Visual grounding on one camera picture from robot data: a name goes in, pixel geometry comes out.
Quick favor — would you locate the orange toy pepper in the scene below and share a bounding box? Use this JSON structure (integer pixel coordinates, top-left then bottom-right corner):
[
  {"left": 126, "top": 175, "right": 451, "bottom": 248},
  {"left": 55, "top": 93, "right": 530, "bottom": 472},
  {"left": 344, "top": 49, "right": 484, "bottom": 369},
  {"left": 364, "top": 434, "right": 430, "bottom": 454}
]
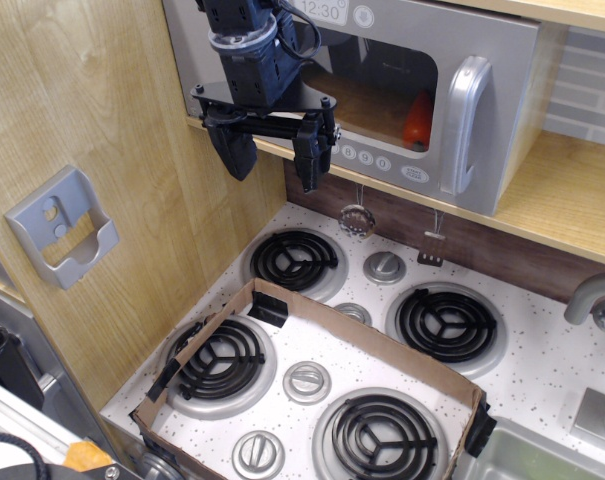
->
[{"left": 402, "top": 90, "right": 433, "bottom": 152}]

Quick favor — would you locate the wooden shelf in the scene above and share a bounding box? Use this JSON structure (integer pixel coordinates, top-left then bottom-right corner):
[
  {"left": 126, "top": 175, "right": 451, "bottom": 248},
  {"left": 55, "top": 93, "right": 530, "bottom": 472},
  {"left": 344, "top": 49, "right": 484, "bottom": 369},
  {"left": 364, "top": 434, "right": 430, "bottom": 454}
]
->
[{"left": 198, "top": 132, "right": 605, "bottom": 273}]

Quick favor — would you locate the back right black burner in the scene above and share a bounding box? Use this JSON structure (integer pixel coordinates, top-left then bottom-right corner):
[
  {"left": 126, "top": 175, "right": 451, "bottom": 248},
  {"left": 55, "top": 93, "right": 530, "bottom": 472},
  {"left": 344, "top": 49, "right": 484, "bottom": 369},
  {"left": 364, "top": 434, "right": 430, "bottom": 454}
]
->
[{"left": 390, "top": 287, "right": 498, "bottom": 364}]

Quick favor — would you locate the front right black burner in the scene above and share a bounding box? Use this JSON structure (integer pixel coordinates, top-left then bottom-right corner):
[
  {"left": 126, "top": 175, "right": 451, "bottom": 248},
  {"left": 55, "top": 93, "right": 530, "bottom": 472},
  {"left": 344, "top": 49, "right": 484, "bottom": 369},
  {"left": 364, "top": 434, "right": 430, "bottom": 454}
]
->
[{"left": 328, "top": 394, "right": 439, "bottom": 479}]

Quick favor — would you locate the back left black burner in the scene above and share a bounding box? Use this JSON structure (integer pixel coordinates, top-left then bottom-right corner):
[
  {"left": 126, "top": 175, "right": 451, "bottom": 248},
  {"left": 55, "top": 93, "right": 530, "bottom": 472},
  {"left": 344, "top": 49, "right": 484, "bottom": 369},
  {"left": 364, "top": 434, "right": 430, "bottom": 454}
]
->
[{"left": 248, "top": 230, "right": 340, "bottom": 292}]

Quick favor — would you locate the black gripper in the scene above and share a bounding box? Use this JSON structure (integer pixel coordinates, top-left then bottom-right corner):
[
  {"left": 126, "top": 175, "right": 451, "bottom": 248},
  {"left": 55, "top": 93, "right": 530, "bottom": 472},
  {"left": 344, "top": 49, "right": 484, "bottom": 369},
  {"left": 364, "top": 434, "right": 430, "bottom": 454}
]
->
[{"left": 191, "top": 42, "right": 340, "bottom": 193}]

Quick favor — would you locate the small centre silver knob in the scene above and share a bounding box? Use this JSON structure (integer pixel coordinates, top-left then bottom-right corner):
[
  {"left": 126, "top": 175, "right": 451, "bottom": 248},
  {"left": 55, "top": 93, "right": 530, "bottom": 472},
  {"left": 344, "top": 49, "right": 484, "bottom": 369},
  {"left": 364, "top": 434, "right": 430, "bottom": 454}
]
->
[{"left": 334, "top": 302, "right": 372, "bottom": 326}]

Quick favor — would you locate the silver stove knob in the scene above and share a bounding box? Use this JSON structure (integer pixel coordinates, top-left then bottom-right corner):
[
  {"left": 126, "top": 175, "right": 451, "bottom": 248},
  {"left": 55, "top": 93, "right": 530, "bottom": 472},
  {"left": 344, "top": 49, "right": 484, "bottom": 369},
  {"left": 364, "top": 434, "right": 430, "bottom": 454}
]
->
[
  {"left": 283, "top": 361, "right": 332, "bottom": 405},
  {"left": 363, "top": 251, "right": 406, "bottom": 285},
  {"left": 232, "top": 430, "right": 285, "bottom": 480}
]

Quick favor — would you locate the silver microwave door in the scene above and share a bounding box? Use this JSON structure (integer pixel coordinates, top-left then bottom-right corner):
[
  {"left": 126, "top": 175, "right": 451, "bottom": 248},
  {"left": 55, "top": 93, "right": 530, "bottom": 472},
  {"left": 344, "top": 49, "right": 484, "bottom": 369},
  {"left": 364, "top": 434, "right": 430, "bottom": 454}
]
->
[{"left": 164, "top": 1, "right": 541, "bottom": 215}]

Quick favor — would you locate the black cable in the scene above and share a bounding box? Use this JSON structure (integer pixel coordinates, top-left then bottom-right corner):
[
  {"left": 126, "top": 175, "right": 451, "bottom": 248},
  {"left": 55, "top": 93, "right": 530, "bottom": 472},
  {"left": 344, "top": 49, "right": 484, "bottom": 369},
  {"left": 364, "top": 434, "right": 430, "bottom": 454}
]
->
[{"left": 0, "top": 432, "right": 51, "bottom": 480}]

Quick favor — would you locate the hanging small spatula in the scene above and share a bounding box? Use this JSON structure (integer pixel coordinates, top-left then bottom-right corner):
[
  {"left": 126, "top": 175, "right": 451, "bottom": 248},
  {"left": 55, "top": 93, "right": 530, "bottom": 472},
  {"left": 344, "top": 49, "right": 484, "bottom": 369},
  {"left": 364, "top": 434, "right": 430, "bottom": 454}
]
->
[{"left": 417, "top": 209, "right": 446, "bottom": 267}]

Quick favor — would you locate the hanging metal strainer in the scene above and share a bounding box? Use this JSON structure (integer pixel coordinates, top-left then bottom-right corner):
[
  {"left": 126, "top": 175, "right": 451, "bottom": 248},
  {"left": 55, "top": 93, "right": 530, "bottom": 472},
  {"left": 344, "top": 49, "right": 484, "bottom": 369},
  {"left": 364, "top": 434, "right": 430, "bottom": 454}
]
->
[{"left": 338, "top": 184, "right": 376, "bottom": 240}]

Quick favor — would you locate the front left black burner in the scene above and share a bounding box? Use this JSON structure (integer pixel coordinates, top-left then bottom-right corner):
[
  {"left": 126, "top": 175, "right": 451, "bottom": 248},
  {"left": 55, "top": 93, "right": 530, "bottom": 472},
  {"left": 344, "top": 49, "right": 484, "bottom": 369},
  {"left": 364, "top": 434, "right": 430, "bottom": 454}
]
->
[{"left": 177, "top": 319, "right": 269, "bottom": 401}]

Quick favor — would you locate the grey wall holder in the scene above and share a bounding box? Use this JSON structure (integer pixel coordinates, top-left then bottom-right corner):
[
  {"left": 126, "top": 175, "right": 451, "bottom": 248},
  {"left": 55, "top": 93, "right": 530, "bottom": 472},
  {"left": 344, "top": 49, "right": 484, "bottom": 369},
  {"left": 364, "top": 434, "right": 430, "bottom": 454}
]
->
[{"left": 4, "top": 165, "right": 120, "bottom": 290}]

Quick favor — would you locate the silver toy microwave body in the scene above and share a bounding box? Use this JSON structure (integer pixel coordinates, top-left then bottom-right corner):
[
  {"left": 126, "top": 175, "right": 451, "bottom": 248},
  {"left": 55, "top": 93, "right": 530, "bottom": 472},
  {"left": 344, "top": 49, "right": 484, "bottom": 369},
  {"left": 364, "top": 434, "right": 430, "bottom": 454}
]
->
[{"left": 498, "top": 22, "right": 569, "bottom": 201}]

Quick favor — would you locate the back silver stove knob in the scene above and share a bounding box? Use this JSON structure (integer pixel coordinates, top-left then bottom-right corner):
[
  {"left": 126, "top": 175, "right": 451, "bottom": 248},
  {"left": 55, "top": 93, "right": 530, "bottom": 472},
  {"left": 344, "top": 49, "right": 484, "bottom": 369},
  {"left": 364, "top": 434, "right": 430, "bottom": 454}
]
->
[{"left": 363, "top": 251, "right": 406, "bottom": 285}]

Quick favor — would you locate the silver oven knob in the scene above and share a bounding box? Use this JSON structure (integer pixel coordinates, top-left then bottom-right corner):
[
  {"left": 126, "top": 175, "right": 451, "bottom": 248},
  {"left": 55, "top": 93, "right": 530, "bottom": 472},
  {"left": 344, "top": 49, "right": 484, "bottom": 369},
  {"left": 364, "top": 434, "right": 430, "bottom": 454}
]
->
[{"left": 140, "top": 452, "right": 184, "bottom": 480}]

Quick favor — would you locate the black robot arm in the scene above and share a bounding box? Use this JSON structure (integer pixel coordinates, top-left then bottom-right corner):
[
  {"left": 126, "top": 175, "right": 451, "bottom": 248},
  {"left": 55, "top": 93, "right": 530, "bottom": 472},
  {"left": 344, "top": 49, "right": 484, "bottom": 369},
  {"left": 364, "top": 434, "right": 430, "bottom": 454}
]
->
[{"left": 191, "top": 1, "right": 340, "bottom": 192}]

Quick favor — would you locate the grey faucet handle base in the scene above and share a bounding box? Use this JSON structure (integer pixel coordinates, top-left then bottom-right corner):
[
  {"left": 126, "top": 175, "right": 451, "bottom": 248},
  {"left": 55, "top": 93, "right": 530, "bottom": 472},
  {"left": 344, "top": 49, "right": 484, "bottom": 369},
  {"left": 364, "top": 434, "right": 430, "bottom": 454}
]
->
[{"left": 571, "top": 388, "right": 605, "bottom": 450}]

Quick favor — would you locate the silver sink basin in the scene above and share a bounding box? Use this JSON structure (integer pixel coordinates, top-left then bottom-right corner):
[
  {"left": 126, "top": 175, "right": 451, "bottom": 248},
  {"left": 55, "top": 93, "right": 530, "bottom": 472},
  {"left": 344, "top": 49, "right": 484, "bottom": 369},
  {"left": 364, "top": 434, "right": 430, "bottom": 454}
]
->
[{"left": 453, "top": 417, "right": 605, "bottom": 480}]

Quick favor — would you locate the brown cardboard frame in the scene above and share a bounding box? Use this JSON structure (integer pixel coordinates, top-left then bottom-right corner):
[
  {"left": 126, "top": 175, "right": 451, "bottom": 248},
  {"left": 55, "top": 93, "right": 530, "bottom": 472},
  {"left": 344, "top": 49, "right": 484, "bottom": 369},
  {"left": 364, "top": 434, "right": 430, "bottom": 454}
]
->
[{"left": 131, "top": 280, "right": 496, "bottom": 479}]

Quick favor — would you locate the middle silver stove knob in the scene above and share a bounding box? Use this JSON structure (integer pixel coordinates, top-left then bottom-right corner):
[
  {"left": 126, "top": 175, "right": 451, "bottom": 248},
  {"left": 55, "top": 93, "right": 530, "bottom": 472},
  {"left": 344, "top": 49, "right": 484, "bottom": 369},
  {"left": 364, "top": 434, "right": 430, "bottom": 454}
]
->
[{"left": 283, "top": 361, "right": 332, "bottom": 405}]

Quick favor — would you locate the front silver stove knob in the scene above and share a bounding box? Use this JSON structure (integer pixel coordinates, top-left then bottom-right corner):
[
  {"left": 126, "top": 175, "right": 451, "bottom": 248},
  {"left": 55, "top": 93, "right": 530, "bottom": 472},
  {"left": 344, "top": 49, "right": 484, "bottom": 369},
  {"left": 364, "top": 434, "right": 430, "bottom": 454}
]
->
[{"left": 232, "top": 430, "right": 285, "bottom": 480}]

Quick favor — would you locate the silver faucet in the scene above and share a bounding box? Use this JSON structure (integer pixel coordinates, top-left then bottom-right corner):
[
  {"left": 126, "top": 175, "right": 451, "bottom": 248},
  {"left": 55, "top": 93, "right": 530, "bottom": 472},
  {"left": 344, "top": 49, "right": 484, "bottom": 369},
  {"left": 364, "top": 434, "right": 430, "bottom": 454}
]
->
[{"left": 564, "top": 273, "right": 605, "bottom": 332}]

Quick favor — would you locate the black burner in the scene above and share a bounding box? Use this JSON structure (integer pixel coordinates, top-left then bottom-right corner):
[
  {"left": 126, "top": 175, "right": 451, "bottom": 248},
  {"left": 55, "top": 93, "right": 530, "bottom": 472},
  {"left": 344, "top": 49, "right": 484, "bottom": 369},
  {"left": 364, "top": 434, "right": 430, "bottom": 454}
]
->
[
  {"left": 248, "top": 230, "right": 340, "bottom": 292},
  {"left": 328, "top": 394, "right": 439, "bottom": 479},
  {"left": 390, "top": 287, "right": 498, "bottom": 364},
  {"left": 177, "top": 319, "right": 269, "bottom": 401}
]

